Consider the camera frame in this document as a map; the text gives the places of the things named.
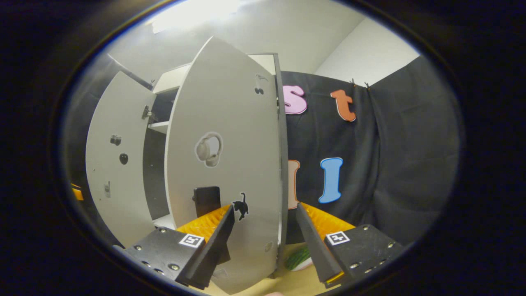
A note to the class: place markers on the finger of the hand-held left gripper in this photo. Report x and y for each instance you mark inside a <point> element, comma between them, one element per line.
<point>77,192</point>

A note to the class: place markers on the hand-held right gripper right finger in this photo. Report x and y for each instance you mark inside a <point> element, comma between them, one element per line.
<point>314,246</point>

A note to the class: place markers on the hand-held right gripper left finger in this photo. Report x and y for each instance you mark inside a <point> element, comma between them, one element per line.
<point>215,246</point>

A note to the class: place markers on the white cabinet door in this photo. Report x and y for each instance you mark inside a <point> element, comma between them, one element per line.
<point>242,135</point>
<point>119,205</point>

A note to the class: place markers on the white and grey cabinet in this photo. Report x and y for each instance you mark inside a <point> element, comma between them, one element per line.
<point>158,176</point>

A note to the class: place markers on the white cabinet shelf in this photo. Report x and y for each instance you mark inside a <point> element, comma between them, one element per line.
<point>159,126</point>

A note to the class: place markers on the watermelon slice toy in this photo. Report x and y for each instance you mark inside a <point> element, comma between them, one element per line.
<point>298,260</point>

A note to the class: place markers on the black backdrop cloth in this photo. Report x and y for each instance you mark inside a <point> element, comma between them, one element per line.
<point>390,164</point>

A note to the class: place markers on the ceiling light panel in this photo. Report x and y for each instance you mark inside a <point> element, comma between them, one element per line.
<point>197,12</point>

